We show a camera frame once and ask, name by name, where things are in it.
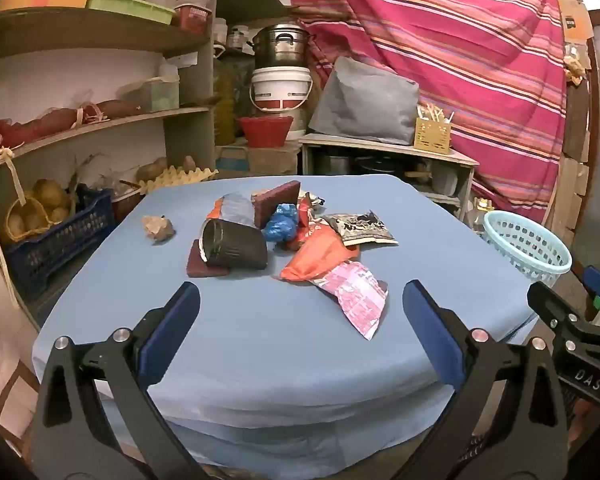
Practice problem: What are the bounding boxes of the brown cardboard box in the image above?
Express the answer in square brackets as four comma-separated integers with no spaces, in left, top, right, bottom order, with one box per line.
[215,145,301,178]

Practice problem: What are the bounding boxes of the white plastic bucket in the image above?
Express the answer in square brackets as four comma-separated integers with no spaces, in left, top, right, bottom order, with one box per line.
[250,66,313,113]

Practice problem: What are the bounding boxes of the large metal pot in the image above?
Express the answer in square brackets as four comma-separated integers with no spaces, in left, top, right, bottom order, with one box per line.
[247,23,315,69]

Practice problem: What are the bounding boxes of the brown paper ball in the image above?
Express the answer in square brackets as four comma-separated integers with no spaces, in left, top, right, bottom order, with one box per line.
[141,215,177,245]

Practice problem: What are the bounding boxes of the silver orange plastic wrapper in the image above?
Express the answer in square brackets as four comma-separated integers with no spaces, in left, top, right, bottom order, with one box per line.
[207,192,255,228]

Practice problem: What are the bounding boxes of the black white snack packet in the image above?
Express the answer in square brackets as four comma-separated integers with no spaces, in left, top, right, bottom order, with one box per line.
[322,210,399,247]

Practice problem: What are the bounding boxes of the small red plastic basket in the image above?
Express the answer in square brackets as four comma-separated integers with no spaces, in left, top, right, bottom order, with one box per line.
[174,4,213,31]

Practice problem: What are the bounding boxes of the clear plastic storage container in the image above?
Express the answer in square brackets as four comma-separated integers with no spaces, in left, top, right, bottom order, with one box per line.
[117,77,181,113]

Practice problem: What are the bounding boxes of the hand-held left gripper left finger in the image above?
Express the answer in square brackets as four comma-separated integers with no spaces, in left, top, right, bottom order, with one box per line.
[32,281,205,480]

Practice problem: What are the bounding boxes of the yellow perforated utensil holder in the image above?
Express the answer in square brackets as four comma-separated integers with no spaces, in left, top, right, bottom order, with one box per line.
[414,117,453,155]

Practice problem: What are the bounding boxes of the green plastic tray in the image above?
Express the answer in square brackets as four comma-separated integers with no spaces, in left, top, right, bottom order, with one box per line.
[86,0,177,26]

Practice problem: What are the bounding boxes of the large yellow oil bottle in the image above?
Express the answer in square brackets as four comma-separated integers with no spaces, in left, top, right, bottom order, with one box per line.
[214,57,238,146]

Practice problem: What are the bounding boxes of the light blue plastic basket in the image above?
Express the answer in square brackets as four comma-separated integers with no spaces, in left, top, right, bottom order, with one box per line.
[482,210,573,288]

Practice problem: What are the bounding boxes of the stacked cardboard pieces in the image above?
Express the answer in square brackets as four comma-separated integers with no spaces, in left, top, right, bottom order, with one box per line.
[545,155,591,241]

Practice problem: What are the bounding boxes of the pink white paper wrapper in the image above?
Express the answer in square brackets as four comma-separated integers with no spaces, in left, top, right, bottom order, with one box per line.
[312,260,389,341]

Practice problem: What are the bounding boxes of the small wooden cabinet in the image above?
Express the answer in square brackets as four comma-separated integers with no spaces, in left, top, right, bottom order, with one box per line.
[297,133,481,221]

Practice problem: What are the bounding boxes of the sweet potato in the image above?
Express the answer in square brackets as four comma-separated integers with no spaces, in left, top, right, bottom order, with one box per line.
[94,100,143,118]

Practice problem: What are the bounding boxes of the maroon scouring pad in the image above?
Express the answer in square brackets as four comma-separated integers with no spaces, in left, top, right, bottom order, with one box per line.
[187,239,231,277]

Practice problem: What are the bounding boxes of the yellow egg tray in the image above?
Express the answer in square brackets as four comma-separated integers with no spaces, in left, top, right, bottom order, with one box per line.
[138,166,219,195]

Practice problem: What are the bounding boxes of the bundle of wooden utensils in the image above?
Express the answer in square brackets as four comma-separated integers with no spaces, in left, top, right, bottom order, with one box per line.
[417,102,456,123]

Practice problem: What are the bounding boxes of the brown cardboard sheet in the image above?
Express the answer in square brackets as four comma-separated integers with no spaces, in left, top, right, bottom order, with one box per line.
[555,0,593,43]

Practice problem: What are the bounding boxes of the dark frying pan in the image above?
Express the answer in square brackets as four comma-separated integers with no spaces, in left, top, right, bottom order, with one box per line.
[355,156,405,176]

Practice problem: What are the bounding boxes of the grey fabric bag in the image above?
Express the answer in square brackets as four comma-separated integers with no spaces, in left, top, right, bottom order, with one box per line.
[307,56,421,146]

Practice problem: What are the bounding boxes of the orange plastic bag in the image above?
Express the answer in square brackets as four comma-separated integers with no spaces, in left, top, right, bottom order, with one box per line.
[280,227,361,283]

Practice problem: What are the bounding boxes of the red woven plastic bowl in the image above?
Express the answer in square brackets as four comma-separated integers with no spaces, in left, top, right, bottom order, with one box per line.
[237,116,295,148]

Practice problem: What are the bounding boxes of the blue tablecloth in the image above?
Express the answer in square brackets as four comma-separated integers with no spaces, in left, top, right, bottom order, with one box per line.
[32,175,541,466]

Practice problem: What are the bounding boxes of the clear bottle with yellow cap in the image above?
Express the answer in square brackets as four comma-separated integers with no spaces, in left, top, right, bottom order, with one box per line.
[472,197,496,231]

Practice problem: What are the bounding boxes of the small steel pot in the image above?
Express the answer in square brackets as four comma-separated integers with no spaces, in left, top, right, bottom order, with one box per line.
[315,152,353,176]

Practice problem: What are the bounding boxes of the red white snack wrapper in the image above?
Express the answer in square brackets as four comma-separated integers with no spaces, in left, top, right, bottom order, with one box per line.
[295,195,331,252]

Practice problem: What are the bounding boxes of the wicker basket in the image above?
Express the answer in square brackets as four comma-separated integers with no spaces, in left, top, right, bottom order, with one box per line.
[0,195,73,246]

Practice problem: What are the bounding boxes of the dark crushed cup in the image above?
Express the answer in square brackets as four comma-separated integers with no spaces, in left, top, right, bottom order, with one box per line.
[200,219,269,271]

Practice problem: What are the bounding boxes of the white plastic container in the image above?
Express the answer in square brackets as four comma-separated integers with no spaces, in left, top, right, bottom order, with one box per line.
[432,162,461,196]

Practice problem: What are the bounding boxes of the dark blue plastic crate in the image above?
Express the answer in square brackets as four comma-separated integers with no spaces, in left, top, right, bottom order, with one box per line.
[2,185,115,301]

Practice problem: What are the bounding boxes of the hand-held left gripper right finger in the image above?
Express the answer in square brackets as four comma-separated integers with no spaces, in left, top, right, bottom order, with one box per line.
[402,280,570,480]

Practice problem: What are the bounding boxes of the wooden shelf unit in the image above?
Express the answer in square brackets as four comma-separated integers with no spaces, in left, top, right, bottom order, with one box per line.
[0,0,221,311]

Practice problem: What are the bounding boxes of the blue plastic bag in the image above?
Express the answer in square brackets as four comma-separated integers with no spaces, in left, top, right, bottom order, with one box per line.
[263,203,301,246]

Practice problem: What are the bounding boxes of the red mesh bag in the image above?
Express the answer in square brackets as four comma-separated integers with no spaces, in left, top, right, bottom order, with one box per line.
[0,107,80,161]

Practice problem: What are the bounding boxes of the thick maroon sponge block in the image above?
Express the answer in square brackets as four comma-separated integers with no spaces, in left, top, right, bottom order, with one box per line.
[251,180,301,230]

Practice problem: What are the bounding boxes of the red striped hanging cloth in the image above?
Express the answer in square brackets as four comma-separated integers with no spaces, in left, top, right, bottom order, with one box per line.
[286,0,568,226]

